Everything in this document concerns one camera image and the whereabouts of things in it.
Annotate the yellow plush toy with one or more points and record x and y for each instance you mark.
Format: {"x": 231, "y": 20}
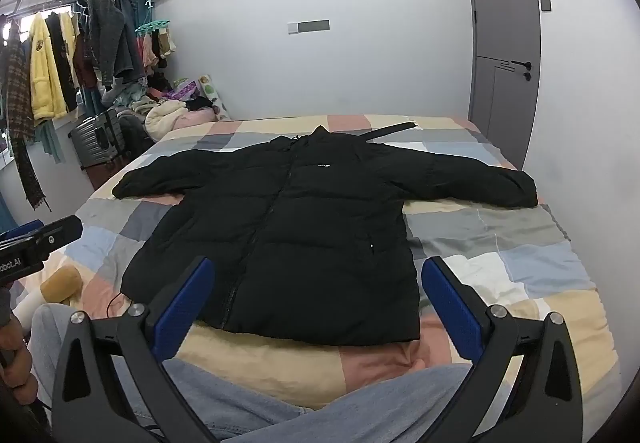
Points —
{"x": 60, "y": 285}

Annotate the grey suitcase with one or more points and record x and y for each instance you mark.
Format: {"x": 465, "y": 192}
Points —
{"x": 97, "y": 138}

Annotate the cream fleece blanket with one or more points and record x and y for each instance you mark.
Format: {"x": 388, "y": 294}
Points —
{"x": 165, "y": 118}

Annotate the grey door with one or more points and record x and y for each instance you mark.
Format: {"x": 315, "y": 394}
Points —
{"x": 500, "y": 23}

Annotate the person's legs in jeans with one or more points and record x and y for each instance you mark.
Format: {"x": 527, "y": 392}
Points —
{"x": 310, "y": 413}

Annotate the grey wall panel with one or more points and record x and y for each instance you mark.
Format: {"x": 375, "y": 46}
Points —
{"x": 310, "y": 26}

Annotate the green clip hanger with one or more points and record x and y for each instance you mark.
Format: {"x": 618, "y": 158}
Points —
{"x": 152, "y": 27}

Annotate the teal garment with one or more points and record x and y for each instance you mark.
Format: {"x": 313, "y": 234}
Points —
{"x": 50, "y": 140}

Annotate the person's left hand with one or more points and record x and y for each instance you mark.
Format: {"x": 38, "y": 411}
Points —
{"x": 17, "y": 368}

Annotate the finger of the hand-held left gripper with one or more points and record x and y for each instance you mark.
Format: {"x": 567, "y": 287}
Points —
{"x": 52, "y": 235}

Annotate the dark wall switch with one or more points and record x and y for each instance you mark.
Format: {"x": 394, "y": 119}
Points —
{"x": 546, "y": 3}

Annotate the yellow robe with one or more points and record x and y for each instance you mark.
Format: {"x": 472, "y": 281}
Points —
{"x": 45, "y": 73}

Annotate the pink hanging clothes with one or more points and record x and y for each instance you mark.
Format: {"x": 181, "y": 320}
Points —
{"x": 150, "y": 48}

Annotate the dotted pillow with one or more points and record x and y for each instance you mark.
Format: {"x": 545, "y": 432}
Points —
{"x": 215, "y": 95}

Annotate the black belt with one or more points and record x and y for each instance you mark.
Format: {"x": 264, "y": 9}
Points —
{"x": 390, "y": 131}

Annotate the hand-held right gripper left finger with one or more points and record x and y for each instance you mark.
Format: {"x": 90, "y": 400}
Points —
{"x": 182, "y": 308}

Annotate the hanging blue jeans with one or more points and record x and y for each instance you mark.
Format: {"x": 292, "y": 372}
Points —
{"x": 132, "y": 18}

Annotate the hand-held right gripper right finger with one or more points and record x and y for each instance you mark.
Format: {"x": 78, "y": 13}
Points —
{"x": 450, "y": 308}

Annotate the black puffer jacket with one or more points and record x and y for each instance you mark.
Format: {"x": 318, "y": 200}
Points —
{"x": 310, "y": 233}

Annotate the dark grey hanging jacket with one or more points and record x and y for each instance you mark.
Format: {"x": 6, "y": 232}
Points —
{"x": 107, "y": 43}

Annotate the patchwork bed blanket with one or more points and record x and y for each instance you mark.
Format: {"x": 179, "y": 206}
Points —
{"x": 525, "y": 248}

